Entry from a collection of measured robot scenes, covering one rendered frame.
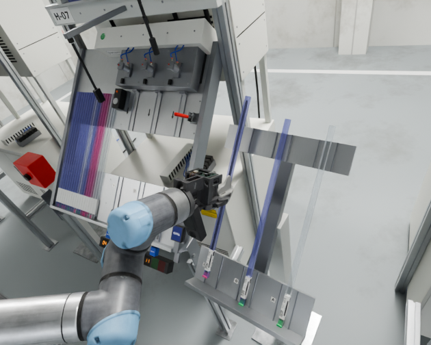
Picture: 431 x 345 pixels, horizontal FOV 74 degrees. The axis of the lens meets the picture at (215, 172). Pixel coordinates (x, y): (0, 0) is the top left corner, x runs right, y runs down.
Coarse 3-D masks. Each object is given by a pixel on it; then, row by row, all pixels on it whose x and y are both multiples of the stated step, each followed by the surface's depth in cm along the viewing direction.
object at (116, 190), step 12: (108, 180) 113; (120, 180) 110; (132, 180) 107; (108, 192) 112; (120, 192) 109; (132, 192) 107; (144, 192) 104; (156, 192) 101; (108, 204) 112; (120, 204) 109; (96, 216) 114; (156, 240) 100; (168, 240) 97
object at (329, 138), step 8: (328, 128) 67; (328, 136) 67; (328, 144) 67; (328, 152) 67; (320, 160) 68; (320, 168) 67; (320, 176) 67; (320, 184) 68; (312, 192) 68; (312, 200) 68; (312, 208) 68; (312, 216) 69; (304, 224) 69; (304, 232) 69; (304, 240) 69; (296, 256) 69; (296, 264) 69; (296, 272) 69; (288, 288) 70; (288, 296) 70; (280, 320) 71
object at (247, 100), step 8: (248, 104) 75; (240, 120) 76; (240, 128) 76; (240, 136) 76; (232, 152) 76; (232, 160) 76; (232, 168) 76; (232, 176) 77; (224, 208) 78; (216, 224) 78; (216, 232) 78; (216, 240) 78; (208, 272) 79
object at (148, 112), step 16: (96, 64) 122; (112, 64) 117; (208, 64) 96; (80, 80) 126; (96, 80) 121; (112, 80) 117; (144, 96) 108; (160, 96) 104; (176, 96) 101; (192, 96) 98; (128, 112) 111; (144, 112) 107; (160, 112) 104; (192, 112) 97; (128, 128) 110; (144, 128) 107; (160, 128) 103; (176, 128) 100; (192, 128) 97
